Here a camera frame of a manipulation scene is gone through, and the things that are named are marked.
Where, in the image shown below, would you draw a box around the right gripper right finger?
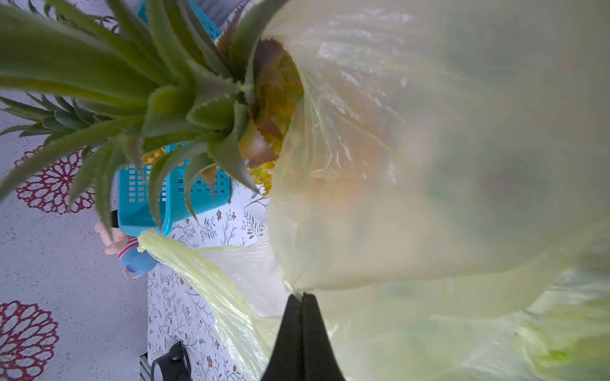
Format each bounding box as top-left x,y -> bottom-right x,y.
301,294 -> 345,381

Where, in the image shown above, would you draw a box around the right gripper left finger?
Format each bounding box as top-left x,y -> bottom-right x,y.
261,295 -> 303,381

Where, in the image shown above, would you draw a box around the yellow plastic bag top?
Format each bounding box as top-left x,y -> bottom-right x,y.
139,1 -> 609,380

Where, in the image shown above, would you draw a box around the yellow plastic bag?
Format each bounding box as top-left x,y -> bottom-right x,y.
139,1 -> 609,380
512,265 -> 609,380

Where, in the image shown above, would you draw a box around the pineapple front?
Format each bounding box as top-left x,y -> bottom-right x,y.
0,0 -> 382,230

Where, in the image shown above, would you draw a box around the pineapple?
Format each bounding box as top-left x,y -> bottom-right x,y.
248,160 -> 276,196
1,92 -> 136,146
0,0 -> 382,230

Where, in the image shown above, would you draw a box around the pineapple back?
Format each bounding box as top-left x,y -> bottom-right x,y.
248,160 -> 276,196

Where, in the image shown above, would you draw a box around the yellow plastic bag bottom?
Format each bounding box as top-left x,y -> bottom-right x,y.
512,265 -> 609,380

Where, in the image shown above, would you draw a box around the black alarm clock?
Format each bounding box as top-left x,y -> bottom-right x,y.
139,341 -> 192,381

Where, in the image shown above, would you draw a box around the plush doll toy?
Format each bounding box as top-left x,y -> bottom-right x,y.
95,210 -> 159,279

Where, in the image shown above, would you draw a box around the teal plastic basket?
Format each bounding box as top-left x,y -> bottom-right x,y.
116,0 -> 233,237

